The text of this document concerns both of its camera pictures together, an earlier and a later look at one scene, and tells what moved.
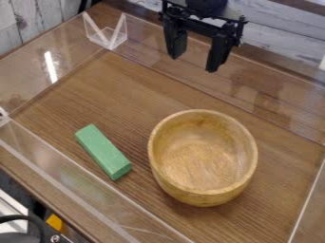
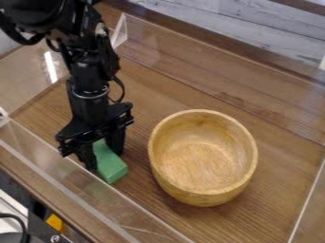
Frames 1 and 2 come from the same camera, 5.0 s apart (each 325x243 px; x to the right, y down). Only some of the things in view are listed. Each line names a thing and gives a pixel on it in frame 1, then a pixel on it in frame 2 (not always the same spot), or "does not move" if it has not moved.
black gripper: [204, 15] to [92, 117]
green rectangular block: [101, 152] does not move
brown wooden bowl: [203, 157] does not move
